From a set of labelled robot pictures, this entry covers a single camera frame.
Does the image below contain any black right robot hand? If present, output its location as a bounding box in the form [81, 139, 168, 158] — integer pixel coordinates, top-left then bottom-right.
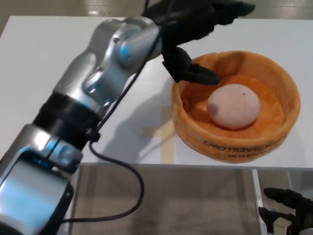
[258, 187, 313, 235]

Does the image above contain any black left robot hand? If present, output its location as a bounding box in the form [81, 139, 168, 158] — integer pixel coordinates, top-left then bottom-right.
[141, 0, 256, 85]

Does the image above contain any pink round plush toy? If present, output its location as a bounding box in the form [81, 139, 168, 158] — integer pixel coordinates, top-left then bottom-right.
[207, 83, 261, 130]

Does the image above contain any orange plush round plate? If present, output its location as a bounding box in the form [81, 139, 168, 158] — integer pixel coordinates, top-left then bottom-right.
[171, 50, 301, 165]

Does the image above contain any beige masking tape strip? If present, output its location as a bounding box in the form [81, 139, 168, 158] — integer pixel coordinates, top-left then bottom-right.
[143, 126, 176, 139]
[160, 107, 175, 164]

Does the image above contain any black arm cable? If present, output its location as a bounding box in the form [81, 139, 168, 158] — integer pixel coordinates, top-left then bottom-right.
[61, 36, 161, 224]

